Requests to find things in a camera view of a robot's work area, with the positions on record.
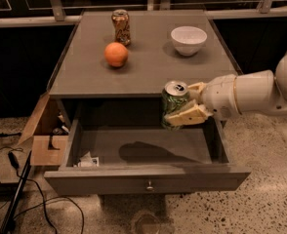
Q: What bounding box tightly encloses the orange fruit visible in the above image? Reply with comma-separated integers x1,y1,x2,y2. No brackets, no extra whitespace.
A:
104,42,128,67

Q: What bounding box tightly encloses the grey open top drawer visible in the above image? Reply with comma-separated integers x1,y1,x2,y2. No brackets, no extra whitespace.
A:
43,98,253,197

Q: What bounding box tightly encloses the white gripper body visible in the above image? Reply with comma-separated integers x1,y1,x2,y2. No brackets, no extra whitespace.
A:
201,74,239,121

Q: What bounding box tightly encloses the black flat bar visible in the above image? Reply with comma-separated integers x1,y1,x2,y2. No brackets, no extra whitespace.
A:
0,155,31,234

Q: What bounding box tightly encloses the green soda can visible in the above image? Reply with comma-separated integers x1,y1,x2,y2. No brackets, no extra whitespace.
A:
161,81,189,130

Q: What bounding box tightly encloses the black plug connector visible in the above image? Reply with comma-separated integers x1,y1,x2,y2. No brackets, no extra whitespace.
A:
8,152,20,170

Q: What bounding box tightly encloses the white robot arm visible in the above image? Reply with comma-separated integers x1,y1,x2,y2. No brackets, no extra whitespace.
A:
162,52,287,129

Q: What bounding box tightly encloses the open cardboard box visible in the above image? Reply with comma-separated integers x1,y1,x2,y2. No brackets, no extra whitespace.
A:
19,92,68,166

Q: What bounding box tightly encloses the black floor cable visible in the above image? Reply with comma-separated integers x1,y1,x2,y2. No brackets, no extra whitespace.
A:
0,145,86,234

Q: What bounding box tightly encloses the grey cabinet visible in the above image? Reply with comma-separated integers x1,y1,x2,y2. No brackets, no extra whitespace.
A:
46,9,250,129

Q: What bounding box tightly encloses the white ceramic bowl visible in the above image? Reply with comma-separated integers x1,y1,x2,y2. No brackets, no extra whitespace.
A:
171,26,207,57

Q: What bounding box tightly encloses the white paper scrap in drawer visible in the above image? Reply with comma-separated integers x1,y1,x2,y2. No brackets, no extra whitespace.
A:
77,152,99,167

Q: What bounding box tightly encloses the round metal drawer knob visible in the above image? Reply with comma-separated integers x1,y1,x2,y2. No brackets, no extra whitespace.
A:
145,181,154,192

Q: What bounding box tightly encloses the gold soda can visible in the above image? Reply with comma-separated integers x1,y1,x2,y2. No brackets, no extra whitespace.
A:
111,9,131,46

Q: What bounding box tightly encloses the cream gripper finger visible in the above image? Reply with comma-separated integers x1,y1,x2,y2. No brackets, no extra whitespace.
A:
188,82,206,101
164,99,213,127

